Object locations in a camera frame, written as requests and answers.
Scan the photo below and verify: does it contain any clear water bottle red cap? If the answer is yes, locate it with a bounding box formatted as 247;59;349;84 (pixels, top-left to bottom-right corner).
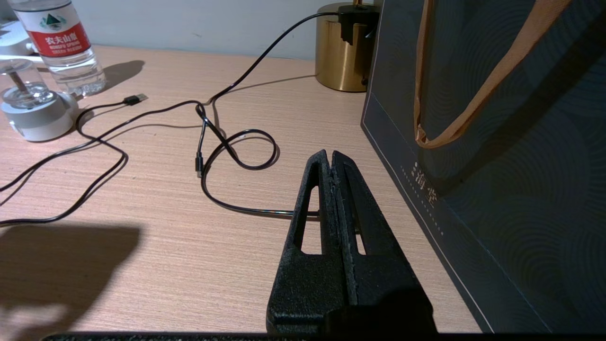
7;0;107;98

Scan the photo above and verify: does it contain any white wifi router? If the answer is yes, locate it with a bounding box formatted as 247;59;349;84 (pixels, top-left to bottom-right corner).
0;20;38;60

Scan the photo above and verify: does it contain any black usb cable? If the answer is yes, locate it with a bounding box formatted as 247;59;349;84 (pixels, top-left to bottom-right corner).
0;93;211;226

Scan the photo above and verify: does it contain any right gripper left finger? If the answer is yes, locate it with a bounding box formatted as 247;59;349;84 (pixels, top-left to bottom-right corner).
267;149;358;334

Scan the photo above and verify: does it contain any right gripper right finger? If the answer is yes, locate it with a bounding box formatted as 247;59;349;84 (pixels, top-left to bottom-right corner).
327;151;438;334

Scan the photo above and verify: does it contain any black lamp power cord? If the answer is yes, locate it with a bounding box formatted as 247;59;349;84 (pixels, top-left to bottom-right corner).
201;10;360;219

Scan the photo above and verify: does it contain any black box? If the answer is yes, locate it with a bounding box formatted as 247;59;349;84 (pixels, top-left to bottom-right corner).
361;0;606;334

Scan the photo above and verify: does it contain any small white dome humidifier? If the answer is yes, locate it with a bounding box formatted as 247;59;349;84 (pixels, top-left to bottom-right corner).
0;58;80;143

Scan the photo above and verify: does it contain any brass desk lamp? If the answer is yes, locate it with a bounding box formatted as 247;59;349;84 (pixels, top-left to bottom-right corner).
315;0;380;92

